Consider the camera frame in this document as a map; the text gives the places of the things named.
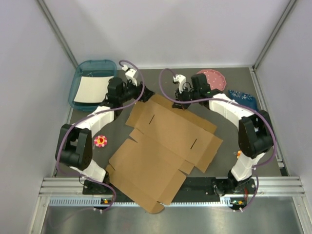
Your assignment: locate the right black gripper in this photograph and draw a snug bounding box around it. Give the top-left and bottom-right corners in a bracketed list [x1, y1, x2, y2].
[172, 85, 200, 111]

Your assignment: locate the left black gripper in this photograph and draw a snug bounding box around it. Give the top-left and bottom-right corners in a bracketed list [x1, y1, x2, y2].
[118, 78, 155, 103]

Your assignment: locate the brown cardboard box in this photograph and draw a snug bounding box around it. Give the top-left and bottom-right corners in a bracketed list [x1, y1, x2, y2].
[106, 95, 222, 214]

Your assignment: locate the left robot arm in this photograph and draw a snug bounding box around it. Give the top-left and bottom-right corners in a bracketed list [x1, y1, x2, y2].
[55, 77, 155, 194]

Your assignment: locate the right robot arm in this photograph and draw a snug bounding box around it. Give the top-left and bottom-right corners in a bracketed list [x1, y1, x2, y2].
[173, 74, 273, 195]

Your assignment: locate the teal plastic bin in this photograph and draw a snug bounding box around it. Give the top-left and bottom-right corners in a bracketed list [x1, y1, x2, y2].
[68, 59, 117, 112]

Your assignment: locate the white paper sheet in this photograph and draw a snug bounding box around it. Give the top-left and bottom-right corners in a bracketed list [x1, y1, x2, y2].
[74, 76, 113, 103]

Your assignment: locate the pink polka dot plate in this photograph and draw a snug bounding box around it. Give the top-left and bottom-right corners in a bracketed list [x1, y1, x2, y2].
[197, 69, 227, 91]

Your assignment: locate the pink flower toy left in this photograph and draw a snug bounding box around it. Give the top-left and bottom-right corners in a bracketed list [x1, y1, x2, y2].
[94, 135, 108, 148]

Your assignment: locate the dark blue leaf dish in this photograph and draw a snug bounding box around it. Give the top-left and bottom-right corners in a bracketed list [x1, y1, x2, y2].
[228, 90, 258, 111]

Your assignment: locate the small orange flower toy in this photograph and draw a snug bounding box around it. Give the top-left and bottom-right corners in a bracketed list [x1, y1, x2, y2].
[234, 151, 241, 159]

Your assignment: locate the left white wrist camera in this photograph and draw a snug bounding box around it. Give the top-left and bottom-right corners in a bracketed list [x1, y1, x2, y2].
[125, 68, 137, 86]

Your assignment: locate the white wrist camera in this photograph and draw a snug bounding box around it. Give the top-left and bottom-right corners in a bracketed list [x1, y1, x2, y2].
[173, 74, 186, 94]
[125, 68, 137, 86]

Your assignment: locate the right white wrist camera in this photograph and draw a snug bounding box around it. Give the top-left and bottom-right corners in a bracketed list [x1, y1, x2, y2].
[173, 74, 186, 94]

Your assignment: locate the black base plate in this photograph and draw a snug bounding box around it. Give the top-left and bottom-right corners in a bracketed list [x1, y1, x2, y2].
[82, 177, 256, 195]

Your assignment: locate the aluminium frame rail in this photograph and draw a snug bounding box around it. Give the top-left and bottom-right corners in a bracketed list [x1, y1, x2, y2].
[39, 176, 305, 207]

